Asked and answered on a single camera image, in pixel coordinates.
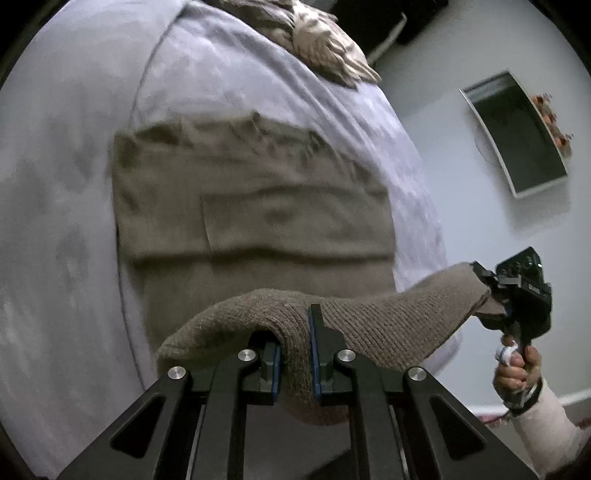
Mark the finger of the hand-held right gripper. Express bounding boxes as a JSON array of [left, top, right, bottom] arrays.
[[475, 299, 509, 331], [470, 261, 520, 291]]

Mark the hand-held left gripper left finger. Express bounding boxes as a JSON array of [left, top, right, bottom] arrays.
[[58, 330, 282, 480]]

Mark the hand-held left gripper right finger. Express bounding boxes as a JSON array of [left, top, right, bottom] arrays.
[[307, 303, 539, 480]]

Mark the brown knit sweater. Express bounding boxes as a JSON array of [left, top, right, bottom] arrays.
[[110, 111, 494, 428]]

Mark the person's right forearm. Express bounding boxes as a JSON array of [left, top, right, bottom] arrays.
[[508, 377, 588, 479]]

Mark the person's right hand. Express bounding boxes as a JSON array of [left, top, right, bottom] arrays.
[[492, 334, 544, 411]]

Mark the black wristband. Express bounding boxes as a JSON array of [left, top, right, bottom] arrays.
[[502, 381, 544, 415]]

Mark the orange flower decoration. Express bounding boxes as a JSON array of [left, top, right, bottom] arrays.
[[530, 92, 574, 161]]

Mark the grey embossed bedspread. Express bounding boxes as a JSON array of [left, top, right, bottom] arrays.
[[0, 0, 464, 480]]

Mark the plain grey bed sheet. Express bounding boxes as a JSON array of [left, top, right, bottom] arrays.
[[0, 11, 185, 480]]

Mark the dark furniture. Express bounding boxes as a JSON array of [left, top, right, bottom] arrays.
[[323, 0, 451, 63]]

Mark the brown patterned pillow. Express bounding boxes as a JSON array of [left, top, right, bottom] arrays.
[[216, 0, 383, 89]]

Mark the wall-mounted shelf box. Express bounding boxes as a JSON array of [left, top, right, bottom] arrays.
[[459, 69, 569, 199]]

